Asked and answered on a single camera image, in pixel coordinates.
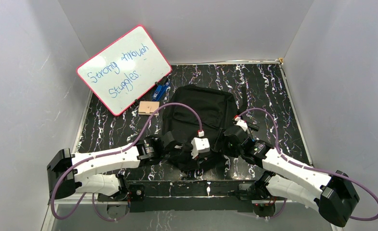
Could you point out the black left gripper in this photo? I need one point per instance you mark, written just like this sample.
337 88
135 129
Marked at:
185 150

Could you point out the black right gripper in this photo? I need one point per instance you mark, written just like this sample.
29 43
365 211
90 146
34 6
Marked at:
221 136

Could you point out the black student backpack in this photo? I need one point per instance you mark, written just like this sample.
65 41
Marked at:
193 108

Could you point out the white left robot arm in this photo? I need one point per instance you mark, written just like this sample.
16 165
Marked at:
69 173

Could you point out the pink capped black highlighter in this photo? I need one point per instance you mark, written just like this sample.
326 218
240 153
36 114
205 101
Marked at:
252 126

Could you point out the small wooden block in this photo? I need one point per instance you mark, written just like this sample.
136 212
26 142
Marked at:
146 108

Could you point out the blue stapler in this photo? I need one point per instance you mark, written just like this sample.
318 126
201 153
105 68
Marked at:
160 90

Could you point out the pink framed whiteboard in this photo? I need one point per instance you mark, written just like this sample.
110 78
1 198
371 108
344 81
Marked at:
125 70

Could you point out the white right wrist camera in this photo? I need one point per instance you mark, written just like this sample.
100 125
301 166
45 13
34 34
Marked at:
241 123

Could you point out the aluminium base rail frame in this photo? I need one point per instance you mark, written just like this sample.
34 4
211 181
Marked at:
187 206

